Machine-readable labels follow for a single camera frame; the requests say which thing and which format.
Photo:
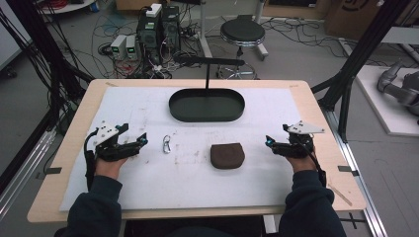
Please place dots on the dark tape strip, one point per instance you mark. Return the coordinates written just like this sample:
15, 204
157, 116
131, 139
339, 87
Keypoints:
347, 169
52, 171

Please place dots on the white round table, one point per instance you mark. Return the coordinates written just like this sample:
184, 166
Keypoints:
66, 6

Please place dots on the white box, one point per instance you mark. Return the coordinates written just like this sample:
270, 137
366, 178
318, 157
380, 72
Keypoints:
153, 10

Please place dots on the person's right hand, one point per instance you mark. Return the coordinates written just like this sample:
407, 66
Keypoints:
303, 164

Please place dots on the white platform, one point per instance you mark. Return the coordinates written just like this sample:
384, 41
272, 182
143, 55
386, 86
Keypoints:
385, 112

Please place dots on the thin wooden stick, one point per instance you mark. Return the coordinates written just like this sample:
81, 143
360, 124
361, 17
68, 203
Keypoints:
341, 196

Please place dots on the black round stool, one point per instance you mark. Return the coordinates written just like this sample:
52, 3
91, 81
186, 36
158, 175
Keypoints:
242, 31

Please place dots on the cardboard box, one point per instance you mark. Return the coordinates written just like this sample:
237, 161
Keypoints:
355, 18

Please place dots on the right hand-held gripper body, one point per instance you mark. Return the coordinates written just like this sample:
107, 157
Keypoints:
301, 149

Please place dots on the white table leg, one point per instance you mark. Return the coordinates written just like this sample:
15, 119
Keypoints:
205, 29

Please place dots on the aluminium rail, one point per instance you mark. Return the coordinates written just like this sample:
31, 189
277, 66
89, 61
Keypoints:
359, 177
23, 174

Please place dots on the black stand with oval tray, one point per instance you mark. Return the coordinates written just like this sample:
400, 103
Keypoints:
207, 105

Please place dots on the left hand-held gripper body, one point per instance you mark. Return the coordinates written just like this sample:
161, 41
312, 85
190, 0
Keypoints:
107, 131

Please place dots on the black frame post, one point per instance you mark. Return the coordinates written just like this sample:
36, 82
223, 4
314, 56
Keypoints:
49, 52
359, 56

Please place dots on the brown pouch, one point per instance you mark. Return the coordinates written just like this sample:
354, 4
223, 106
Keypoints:
227, 156

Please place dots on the black computer tower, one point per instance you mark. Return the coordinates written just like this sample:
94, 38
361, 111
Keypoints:
150, 36
171, 28

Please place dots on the white table mat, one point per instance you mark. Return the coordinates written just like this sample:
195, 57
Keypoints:
184, 184

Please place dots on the grey power supply unit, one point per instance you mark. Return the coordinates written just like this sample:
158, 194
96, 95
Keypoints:
131, 46
118, 46

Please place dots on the person's left hand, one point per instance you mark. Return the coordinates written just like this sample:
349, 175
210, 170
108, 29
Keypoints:
108, 168

